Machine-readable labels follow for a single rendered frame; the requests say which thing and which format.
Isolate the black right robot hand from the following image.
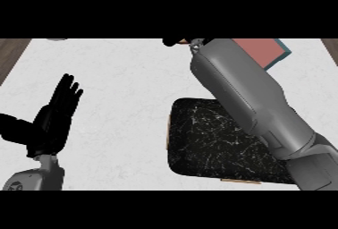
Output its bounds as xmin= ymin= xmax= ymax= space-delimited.
xmin=162 ymin=38 xmax=188 ymax=47

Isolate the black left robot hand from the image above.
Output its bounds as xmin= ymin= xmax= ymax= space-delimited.
xmin=0 ymin=72 xmax=85 ymax=159

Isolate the pink and teal box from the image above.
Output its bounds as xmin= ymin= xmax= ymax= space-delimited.
xmin=232 ymin=38 xmax=294 ymax=72

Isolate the black marble tray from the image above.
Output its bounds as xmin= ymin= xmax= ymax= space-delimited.
xmin=166 ymin=97 xmax=297 ymax=185

